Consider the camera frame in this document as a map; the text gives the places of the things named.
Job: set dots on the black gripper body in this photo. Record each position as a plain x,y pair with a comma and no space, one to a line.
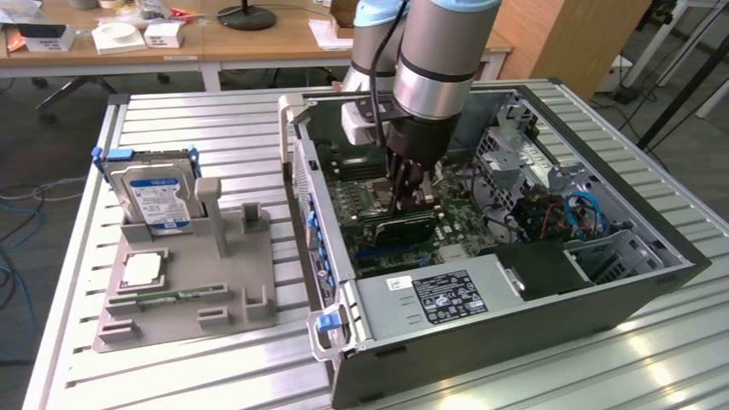
421,136

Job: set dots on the black Nvidia graphics card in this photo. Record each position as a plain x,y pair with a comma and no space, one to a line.
403,232

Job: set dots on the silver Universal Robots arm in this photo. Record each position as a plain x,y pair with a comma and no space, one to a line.
433,77

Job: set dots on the CPU socket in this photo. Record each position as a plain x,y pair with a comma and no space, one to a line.
377,196

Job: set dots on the green RAM stick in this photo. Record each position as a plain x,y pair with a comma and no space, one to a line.
182,294
370,217

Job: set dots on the green motherboard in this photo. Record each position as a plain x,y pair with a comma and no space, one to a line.
461,226

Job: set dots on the perforated metal drive cage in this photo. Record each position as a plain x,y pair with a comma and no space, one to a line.
503,171

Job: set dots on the silver chipset heatsink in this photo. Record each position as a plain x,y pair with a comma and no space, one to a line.
453,253

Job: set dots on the blue expansion slot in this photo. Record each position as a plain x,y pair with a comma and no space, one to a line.
370,255

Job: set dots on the blue card retention latch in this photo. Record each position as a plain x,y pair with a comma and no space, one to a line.
311,222

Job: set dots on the white paper stack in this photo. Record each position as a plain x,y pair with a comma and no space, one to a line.
330,36

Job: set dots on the grey power supply unit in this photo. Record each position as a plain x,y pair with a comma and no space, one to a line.
386,307

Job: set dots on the brown cardboard box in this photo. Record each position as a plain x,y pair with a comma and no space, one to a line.
341,13

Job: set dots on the wooden cabinet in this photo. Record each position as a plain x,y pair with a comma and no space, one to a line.
569,42

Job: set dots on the blue case release latch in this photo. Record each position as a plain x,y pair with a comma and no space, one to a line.
326,323

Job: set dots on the metal disk bay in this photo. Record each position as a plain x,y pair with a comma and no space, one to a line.
621,256

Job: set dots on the black open PC case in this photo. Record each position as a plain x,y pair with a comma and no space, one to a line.
511,341

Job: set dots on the black lamp base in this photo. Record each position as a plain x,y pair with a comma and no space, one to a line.
247,19

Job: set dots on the grey parts rack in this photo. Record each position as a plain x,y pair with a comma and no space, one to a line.
188,273

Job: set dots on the hard disk with blue label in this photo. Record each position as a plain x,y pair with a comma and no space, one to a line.
153,200

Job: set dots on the black stand pole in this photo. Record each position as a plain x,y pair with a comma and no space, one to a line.
683,96

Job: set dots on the silver CPU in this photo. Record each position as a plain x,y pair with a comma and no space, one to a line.
142,271

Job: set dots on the blue disk caddy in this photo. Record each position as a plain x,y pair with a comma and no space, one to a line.
116,154

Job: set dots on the small white box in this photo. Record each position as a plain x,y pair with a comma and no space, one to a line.
162,34

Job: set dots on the white box with tape roll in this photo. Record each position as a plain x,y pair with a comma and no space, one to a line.
116,38

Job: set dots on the black chair base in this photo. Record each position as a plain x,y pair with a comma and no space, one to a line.
62,91

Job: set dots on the wooden desk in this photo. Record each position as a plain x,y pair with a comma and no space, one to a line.
73,56

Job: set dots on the white box with black lid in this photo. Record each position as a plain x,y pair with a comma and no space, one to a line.
48,40

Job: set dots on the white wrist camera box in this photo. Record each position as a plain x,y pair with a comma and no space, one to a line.
358,126

